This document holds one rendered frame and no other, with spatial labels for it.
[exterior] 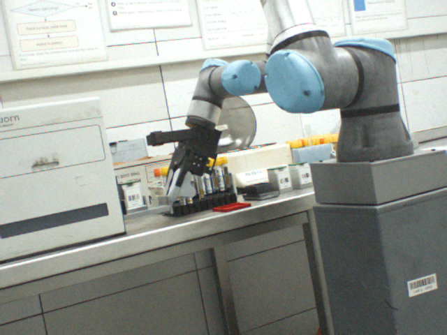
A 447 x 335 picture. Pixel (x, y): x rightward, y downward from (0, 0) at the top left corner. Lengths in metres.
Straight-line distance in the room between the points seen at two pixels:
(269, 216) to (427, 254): 0.39
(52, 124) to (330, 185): 0.57
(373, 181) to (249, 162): 0.69
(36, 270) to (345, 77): 0.69
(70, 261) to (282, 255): 1.15
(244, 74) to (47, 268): 0.57
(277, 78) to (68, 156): 0.46
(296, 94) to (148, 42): 1.05
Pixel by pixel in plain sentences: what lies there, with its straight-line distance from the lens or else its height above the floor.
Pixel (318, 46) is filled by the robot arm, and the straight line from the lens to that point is 1.12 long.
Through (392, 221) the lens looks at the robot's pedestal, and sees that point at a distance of 1.14.
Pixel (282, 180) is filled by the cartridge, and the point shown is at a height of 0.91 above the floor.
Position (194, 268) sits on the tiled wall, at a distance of 2.09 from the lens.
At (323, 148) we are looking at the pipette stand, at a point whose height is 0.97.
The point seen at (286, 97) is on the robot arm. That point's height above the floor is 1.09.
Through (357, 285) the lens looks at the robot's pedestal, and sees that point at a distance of 1.22.
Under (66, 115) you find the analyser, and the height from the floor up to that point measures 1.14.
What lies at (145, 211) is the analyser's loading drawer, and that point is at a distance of 1.35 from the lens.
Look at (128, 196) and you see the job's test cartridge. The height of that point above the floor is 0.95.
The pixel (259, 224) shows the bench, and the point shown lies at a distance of 1.44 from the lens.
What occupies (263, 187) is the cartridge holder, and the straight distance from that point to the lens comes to 1.51.
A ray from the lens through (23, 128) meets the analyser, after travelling 1.28.
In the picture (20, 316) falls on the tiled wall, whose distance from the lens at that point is 1.95.
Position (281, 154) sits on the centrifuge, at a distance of 1.80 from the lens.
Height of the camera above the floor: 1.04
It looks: 3 degrees down
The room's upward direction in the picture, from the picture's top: 10 degrees counter-clockwise
